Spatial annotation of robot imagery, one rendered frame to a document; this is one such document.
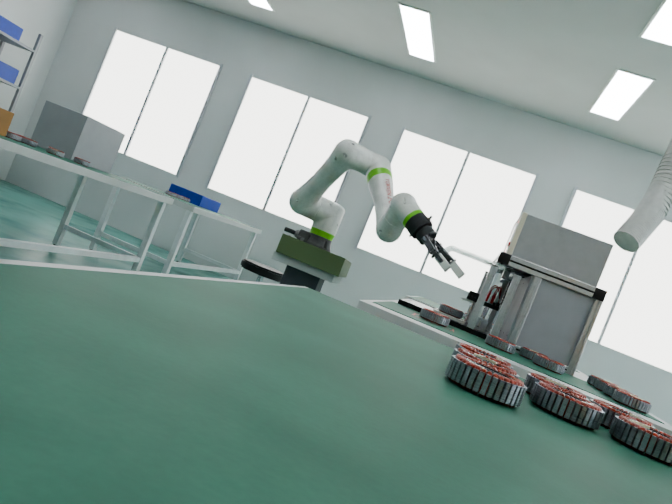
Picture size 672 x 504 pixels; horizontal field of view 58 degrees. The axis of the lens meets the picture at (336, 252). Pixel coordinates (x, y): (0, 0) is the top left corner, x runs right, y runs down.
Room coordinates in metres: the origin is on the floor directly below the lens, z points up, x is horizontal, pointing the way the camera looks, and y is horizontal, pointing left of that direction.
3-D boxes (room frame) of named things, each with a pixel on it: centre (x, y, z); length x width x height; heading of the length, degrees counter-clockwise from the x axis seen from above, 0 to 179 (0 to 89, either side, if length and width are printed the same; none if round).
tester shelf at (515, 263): (2.79, -0.92, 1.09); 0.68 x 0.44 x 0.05; 168
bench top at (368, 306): (2.81, -0.85, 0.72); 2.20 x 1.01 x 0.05; 168
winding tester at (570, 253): (2.78, -0.92, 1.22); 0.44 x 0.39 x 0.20; 168
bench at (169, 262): (6.46, 1.57, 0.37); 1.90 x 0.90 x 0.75; 168
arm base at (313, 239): (3.08, 0.15, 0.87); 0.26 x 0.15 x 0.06; 79
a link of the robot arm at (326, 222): (3.07, 0.11, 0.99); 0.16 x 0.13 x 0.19; 114
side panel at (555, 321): (2.46, -0.93, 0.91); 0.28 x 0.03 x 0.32; 78
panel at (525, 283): (2.81, -0.86, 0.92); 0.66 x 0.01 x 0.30; 168
